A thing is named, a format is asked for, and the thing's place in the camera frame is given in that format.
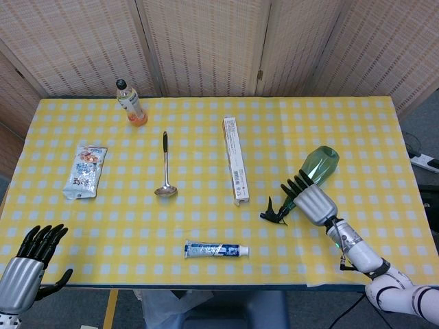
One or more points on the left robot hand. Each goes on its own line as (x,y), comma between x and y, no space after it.
(24,270)

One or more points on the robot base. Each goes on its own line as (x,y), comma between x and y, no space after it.
(212,308)

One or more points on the white power strip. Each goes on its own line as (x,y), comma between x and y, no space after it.
(425,161)

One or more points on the yellow white checkered tablecloth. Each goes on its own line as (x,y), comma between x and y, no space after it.
(219,192)

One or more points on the blue white toothpaste tube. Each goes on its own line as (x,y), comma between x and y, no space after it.
(214,250)

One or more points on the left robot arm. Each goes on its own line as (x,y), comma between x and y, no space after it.
(7,320)

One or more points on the white snack packet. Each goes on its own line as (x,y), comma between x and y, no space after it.
(85,171)

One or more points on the green spray bottle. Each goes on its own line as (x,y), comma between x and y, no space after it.
(310,174)

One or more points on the long white toothpaste box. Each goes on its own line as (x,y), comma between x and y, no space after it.
(235,161)

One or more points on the orange juice bottle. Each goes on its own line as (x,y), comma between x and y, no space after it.
(131,104)

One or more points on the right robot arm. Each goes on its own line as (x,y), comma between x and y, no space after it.
(377,270)

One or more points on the woven folding screen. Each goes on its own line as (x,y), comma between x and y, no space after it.
(219,44)

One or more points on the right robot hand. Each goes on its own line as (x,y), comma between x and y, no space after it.
(313,203)

